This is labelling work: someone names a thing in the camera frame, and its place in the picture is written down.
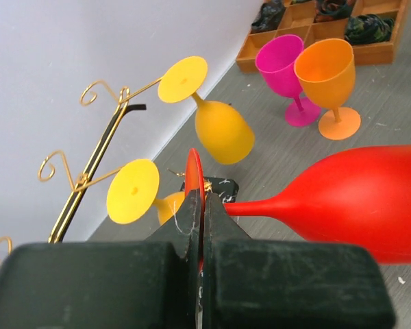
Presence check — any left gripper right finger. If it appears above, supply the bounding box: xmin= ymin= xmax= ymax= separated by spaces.
xmin=202 ymin=194 xmax=396 ymax=328

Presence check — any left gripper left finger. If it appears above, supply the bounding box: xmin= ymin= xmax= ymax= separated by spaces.
xmin=0 ymin=190 xmax=201 ymax=328

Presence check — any yellow plastic wine glass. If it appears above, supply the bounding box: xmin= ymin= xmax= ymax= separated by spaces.
xmin=158 ymin=56 xmax=255 ymax=165

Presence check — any red plastic wine glass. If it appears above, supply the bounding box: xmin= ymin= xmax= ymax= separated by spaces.
xmin=184 ymin=144 xmax=411 ymax=275

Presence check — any gold wine glass rack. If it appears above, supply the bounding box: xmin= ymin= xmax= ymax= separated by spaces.
xmin=0 ymin=79 xmax=240 ymax=278

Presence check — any pink plastic wine glass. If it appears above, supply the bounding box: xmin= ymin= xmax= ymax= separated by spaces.
xmin=255 ymin=34 xmax=321 ymax=127

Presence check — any orange plastic wine glass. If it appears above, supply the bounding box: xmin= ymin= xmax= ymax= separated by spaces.
xmin=294 ymin=38 xmax=361 ymax=141

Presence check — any dark rose top left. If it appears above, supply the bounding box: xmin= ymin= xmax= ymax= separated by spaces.
xmin=251 ymin=0 xmax=286 ymax=34

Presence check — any orange compartment tray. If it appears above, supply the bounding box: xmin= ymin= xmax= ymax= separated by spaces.
xmin=236 ymin=1 xmax=411 ymax=73

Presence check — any dark green rose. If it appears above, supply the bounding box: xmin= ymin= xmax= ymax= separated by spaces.
xmin=314 ymin=0 xmax=356 ymax=23

